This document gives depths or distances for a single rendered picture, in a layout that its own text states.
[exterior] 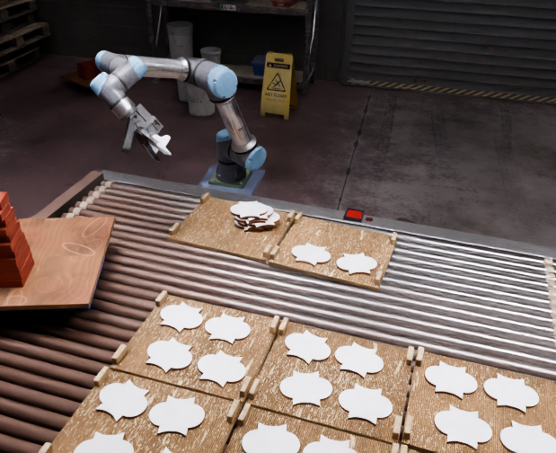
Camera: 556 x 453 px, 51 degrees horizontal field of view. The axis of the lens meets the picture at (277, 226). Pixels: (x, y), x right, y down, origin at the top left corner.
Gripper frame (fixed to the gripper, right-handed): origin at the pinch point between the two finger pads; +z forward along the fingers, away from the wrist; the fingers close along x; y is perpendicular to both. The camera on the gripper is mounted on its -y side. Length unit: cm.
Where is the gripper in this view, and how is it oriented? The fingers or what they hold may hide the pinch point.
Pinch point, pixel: (163, 159)
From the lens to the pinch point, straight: 212.3
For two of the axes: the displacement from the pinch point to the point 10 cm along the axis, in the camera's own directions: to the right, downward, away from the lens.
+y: 6.3, -6.9, 3.4
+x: -4.3, 0.6, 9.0
